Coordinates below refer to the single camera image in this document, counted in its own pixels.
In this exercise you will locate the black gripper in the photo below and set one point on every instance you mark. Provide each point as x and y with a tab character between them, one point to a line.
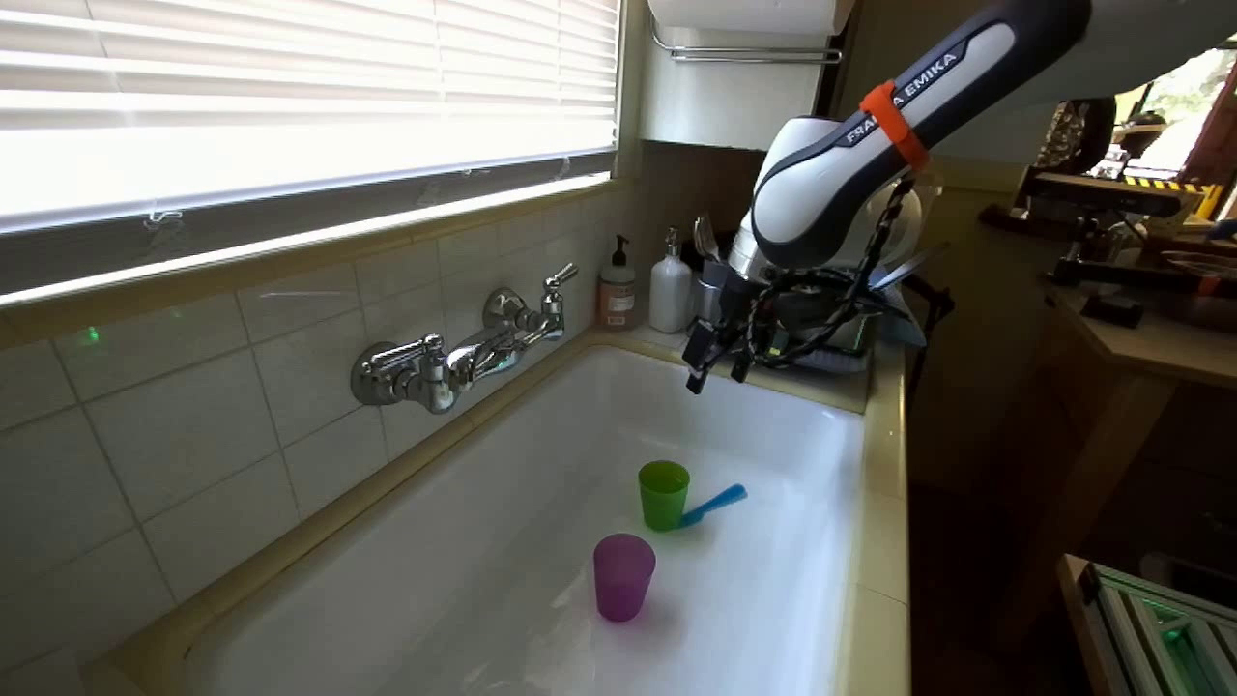
733	301

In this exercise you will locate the green plastic cup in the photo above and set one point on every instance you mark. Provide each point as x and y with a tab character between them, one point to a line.
664	496

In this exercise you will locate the chrome wall faucet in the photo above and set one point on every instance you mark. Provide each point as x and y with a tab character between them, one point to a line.
426	367

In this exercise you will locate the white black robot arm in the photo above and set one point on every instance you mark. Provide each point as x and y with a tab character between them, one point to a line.
825	179

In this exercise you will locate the purple plastic cup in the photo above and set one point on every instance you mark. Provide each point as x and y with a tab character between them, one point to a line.
624	580

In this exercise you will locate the white pump bottle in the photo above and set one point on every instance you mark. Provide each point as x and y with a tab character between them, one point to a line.
670	295

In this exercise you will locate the white sink basin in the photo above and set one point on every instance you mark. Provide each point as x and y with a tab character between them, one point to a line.
721	451

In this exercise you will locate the silver metal utensil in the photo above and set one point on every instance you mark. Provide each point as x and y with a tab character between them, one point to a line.
706	241

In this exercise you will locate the soap dispenser with black pump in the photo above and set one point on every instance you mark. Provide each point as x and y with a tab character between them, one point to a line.
618	295

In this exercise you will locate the blue plastic knife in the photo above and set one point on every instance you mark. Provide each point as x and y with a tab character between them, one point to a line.
718	504

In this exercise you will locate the grey dish rack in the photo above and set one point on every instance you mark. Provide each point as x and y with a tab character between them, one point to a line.
865	340

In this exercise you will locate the small black desk item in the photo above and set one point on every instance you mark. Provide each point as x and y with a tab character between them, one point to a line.
1110	312

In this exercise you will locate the wooden desk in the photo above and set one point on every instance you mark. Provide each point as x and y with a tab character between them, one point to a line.
1160	348

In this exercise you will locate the yellow black striped bar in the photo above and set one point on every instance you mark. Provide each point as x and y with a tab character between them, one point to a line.
1134	194

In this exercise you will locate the white green crate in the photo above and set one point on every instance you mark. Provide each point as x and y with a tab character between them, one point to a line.
1160	631

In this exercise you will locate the white window blinds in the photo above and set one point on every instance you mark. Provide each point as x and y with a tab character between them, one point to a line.
258	91

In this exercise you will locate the computer monitor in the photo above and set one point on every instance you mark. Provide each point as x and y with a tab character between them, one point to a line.
1200	118

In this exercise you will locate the white wall cabinet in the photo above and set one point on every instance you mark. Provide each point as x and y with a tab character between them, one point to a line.
735	91

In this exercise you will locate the window sill frame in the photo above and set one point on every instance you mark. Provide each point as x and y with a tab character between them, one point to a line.
258	246

